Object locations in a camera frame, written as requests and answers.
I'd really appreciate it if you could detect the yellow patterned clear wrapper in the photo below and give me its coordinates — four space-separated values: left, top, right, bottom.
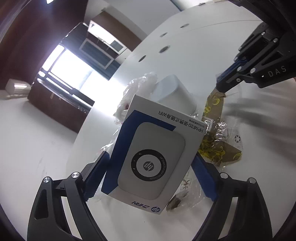
166 90 243 212

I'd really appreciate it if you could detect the white knotted plastic bag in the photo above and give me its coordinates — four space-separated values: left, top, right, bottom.
113 72 158 125

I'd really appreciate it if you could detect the white blue HP box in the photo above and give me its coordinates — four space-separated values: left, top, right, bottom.
101 95 207 214

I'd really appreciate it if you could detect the clear printed plastic sleeve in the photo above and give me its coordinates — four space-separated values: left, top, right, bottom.
93 128 120 161

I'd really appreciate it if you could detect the dark brown wardrobe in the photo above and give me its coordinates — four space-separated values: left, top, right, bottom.
28 80 89 133

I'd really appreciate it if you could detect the white air conditioner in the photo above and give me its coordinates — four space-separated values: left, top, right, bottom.
5 79 31 95

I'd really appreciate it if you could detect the brown glass-door cabinet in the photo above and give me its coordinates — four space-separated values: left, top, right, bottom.
79 10 149 70

